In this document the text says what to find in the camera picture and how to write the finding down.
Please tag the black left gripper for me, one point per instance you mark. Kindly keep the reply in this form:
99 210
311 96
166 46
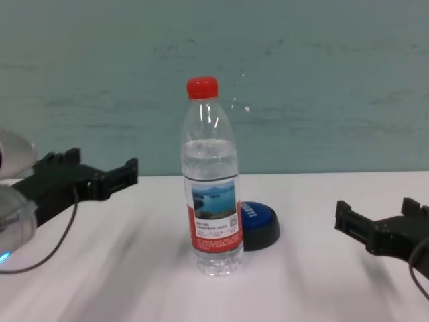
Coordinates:
57 188

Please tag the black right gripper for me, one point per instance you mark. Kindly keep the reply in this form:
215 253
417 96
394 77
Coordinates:
399 238

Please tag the blue push button black base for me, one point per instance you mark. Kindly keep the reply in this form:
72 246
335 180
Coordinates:
261 224

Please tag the clear water bottle red cap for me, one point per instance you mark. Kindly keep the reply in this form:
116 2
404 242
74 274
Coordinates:
211 167

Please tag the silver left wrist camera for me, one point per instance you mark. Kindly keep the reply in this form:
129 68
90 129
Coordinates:
16 154

